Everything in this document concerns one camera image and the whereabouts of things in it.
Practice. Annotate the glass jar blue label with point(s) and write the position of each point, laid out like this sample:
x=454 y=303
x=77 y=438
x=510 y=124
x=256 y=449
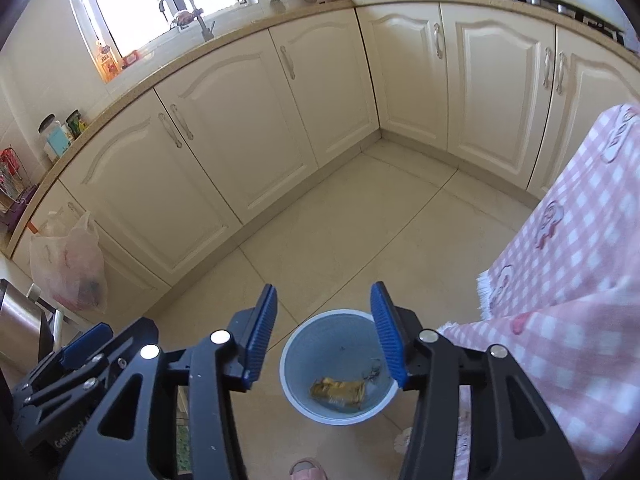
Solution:
x=56 y=135

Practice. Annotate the plastic bag on cabinet handle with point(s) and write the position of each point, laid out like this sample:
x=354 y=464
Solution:
x=67 y=263

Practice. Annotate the dark snack wrapper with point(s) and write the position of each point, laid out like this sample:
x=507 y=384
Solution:
x=338 y=394

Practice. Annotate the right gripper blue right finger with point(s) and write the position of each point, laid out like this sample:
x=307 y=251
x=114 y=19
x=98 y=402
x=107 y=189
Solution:
x=398 y=332

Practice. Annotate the cream lower cabinets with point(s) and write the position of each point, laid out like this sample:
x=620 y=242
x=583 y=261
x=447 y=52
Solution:
x=181 y=164

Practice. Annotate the pink checkered tablecloth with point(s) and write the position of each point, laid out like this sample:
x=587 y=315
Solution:
x=546 y=384

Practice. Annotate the kitchen faucet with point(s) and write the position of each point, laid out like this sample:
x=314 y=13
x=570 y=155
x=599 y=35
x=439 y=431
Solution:
x=183 y=18

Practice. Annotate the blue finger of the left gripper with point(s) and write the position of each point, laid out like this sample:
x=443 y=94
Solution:
x=84 y=346

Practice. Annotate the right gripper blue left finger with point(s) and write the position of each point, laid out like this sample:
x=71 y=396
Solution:
x=250 y=332

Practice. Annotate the blue trash bin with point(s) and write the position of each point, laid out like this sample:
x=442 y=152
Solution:
x=341 y=344

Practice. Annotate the gas stove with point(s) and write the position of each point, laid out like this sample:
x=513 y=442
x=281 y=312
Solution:
x=578 y=13

